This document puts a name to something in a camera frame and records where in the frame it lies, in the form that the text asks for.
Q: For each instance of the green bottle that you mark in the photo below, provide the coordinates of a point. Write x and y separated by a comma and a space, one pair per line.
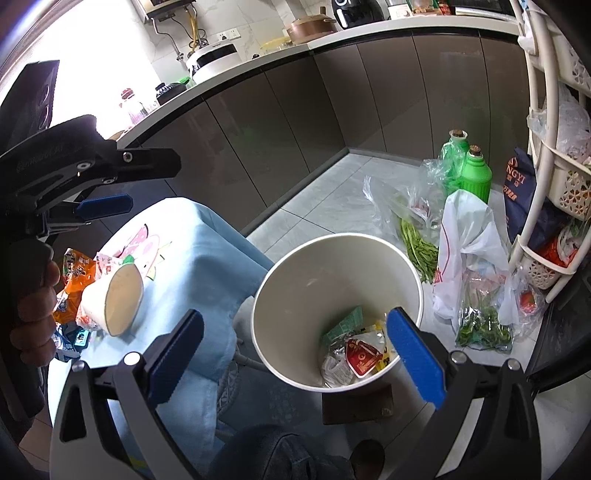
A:
476, 175
452, 155

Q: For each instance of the white paper cup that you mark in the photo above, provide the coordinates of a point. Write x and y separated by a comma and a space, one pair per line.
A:
111, 302

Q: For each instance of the white round trash bin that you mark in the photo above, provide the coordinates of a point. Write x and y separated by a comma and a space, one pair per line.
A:
311, 289

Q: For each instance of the dark blue shopping bag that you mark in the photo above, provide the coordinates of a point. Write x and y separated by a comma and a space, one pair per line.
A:
518, 189

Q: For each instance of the brown pot with lid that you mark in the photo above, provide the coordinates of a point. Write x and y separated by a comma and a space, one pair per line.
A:
311, 28

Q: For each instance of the green bottle rear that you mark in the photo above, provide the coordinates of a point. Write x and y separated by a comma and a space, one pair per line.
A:
452, 155

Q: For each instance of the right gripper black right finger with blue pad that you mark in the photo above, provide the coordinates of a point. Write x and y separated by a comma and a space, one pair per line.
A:
505, 443

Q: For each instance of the white plastic bag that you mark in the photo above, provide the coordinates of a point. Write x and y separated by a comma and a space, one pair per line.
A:
470, 243

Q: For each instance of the green bottle front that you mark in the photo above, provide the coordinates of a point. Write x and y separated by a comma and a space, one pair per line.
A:
476, 175

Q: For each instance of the black air fryer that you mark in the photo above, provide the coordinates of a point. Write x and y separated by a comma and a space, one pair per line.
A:
352, 13

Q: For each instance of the grey kitchen cabinets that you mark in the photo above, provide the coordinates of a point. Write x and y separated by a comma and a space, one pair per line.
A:
249, 142

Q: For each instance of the white plastic storage rack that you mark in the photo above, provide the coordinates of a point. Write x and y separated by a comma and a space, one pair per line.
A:
560, 179

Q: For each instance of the white rice cooker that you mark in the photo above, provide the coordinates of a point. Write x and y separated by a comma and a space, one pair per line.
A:
209, 61

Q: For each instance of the small blue wrapper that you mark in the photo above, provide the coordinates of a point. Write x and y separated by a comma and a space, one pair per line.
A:
70, 341

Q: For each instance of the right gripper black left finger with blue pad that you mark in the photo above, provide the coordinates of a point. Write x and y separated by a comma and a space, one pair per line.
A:
85, 442

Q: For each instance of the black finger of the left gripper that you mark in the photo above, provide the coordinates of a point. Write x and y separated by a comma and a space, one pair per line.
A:
142, 164

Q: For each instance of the clear bag with green beans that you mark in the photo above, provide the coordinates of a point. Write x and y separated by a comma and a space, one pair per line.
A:
409, 211

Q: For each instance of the person's left hand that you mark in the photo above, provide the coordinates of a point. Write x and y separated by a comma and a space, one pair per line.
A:
33, 338

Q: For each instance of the red sauce packet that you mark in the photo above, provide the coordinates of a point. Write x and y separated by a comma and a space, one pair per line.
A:
363, 359

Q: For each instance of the blue cartoon tablecloth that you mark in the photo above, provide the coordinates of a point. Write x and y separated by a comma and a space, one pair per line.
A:
195, 260

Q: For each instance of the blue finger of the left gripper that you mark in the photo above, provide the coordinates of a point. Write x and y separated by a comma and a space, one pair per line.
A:
70, 214

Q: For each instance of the orange snack wrapper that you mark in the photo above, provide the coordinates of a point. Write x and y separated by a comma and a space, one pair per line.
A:
78, 272

